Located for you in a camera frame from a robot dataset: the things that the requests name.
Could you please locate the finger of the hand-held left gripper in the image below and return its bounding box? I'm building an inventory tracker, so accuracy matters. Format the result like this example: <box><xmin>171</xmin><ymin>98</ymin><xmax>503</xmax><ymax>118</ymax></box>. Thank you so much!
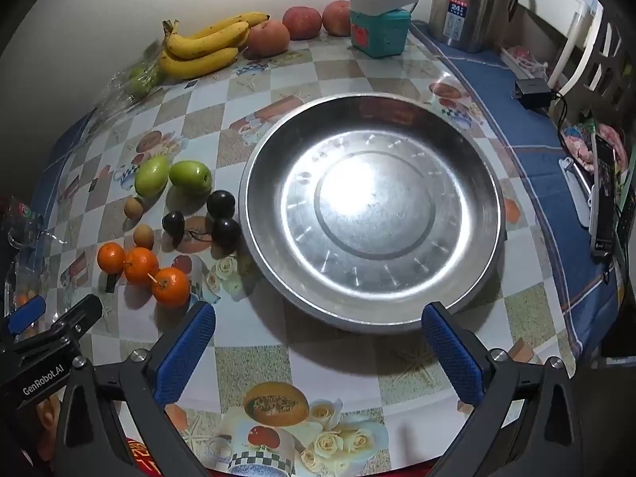
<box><xmin>0</xmin><ymin>297</ymin><xmax>47</xmax><ymax>339</ymax></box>
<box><xmin>30</xmin><ymin>294</ymin><xmax>103</xmax><ymax>353</ymax></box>

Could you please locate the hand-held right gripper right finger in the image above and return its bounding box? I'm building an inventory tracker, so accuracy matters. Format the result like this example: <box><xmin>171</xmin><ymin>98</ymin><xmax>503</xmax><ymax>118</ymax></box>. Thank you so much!
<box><xmin>421</xmin><ymin>301</ymin><xmax>582</xmax><ymax>477</ymax></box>

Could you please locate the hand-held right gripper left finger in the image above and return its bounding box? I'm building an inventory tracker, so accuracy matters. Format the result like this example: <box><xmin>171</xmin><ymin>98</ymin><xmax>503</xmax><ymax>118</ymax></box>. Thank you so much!
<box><xmin>54</xmin><ymin>301</ymin><xmax>217</xmax><ymax>477</ymax></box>

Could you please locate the orange mandarin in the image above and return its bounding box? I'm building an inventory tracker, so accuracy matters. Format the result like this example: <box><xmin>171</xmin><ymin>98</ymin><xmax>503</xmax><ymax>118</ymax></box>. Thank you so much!
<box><xmin>97</xmin><ymin>242</ymin><xmax>126</xmax><ymax>274</ymax></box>
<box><xmin>123</xmin><ymin>247</ymin><xmax>160</xmax><ymax>285</ymax></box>
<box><xmin>151</xmin><ymin>267</ymin><xmax>192</xmax><ymax>307</ymax></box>

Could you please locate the dark purple plum with stem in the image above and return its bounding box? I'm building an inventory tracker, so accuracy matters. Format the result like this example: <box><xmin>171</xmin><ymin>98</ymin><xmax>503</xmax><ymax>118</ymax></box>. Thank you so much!
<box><xmin>187</xmin><ymin>217</ymin><xmax>242</xmax><ymax>249</ymax></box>

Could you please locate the green jujube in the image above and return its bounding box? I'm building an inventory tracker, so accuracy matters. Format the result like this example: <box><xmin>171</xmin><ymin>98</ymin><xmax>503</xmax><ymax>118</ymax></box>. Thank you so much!
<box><xmin>134</xmin><ymin>155</ymin><xmax>171</xmax><ymax>198</ymax></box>
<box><xmin>168</xmin><ymin>160</ymin><xmax>213</xmax><ymax>196</ymax></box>

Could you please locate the round steel basin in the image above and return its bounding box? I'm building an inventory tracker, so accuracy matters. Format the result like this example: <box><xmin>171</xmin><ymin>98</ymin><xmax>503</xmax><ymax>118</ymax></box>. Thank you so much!
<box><xmin>238</xmin><ymin>93</ymin><xmax>506</xmax><ymax>334</ymax></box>

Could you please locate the crumpled clear plastic bag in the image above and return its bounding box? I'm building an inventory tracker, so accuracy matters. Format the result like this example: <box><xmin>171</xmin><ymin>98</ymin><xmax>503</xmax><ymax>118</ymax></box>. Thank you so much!
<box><xmin>0</xmin><ymin>199</ymin><xmax>43</xmax><ymax>309</ymax></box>

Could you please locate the white plastic tool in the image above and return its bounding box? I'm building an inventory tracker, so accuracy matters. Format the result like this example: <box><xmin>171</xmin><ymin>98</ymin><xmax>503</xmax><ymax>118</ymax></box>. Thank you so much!
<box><xmin>559</xmin><ymin>156</ymin><xmax>599</xmax><ymax>227</ymax></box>

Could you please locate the black flat device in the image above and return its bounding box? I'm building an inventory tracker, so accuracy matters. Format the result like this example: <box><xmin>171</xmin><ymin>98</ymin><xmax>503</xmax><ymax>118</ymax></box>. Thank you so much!
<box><xmin>590</xmin><ymin>134</ymin><xmax>619</xmax><ymax>262</ymax></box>

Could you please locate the green printed packet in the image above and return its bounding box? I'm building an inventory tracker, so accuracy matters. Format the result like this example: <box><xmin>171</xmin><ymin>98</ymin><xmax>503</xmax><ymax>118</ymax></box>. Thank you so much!
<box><xmin>613</xmin><ymin>144</ymin><xmax>636</xmax><ymax>269</ymax></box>

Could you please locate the clear bag of green fruit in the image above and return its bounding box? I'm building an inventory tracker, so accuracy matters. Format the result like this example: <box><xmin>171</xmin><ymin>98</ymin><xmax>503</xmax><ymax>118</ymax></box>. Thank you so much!
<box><xmin>94</xmin><ymin>52</ymin><xmax>167</xmax><ymax>110</ymax></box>

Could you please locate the pink printed packet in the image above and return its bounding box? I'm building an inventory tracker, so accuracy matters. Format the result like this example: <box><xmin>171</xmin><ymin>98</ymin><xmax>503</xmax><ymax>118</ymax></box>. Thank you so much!
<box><xmin>561</xmin><ymin>122</ymin><xmax>629</xmax><ymax>172</ymax></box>

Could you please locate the black power adapter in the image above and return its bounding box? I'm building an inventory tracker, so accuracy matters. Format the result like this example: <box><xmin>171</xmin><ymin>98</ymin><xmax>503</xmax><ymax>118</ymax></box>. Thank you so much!
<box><xmin>513</xmin><ymin>78</ymin><xmax>553</xmax><ymax>109</ymax></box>

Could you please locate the checkered printed tablecloth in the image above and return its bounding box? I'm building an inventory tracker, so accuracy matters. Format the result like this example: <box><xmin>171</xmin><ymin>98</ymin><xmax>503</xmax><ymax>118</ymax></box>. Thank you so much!
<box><xmin>35</xmin><ymin>20</ymin><xmax>622</xmax><ymax>477</ymax></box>

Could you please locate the yellow banana bunch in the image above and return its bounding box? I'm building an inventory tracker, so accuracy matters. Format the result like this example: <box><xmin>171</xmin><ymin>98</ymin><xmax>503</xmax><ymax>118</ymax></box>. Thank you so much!
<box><xmin>159</xmin><ymin>11</ymin><xmax>271</xmax><ymax>80</ymax></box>

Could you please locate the red apple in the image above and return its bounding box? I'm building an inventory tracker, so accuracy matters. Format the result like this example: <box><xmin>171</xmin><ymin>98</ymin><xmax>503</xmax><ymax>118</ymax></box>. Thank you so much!
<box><xmin>282</xmin><ymin>6</ymin><xmax>323</xmax><ymax>41</ymax></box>
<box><xmin>247</xmin><ymin>20</ymin><xmax>291</xmax><ymax>58</ymax></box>
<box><xmin>322</xmin><ymin>0</ymin><xmax>353</xmax><ymax>37</ymax></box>

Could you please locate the teal plastic box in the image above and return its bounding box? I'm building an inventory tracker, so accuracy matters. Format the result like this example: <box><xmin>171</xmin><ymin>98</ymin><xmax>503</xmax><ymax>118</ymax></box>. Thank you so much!
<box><xmin>350</xmin><ymin>8</ymin><xmax>412</xmax><ymax>58</ymax></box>

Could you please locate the white chair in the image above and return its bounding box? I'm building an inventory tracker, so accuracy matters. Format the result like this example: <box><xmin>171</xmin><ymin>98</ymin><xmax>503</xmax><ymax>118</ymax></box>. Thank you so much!
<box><xmin>517</xmin><ymin>0</ymin><xmax>636</xmax><ymax>125</ymax></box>

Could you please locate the steel thermos jug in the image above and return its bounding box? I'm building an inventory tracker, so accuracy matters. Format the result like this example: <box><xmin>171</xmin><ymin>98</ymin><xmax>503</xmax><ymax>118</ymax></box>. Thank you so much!
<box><xmin>428</xmin><ymin>0</ymin><xmax>520</xmax><ymax>53</ymax></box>

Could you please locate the thin black cable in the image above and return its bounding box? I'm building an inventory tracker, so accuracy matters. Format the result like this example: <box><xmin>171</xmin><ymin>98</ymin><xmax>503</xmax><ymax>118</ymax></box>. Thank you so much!
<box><xmin>549</xmin><ymin>90</ymin><xmax>597</xmax><ymax>160</ymax></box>

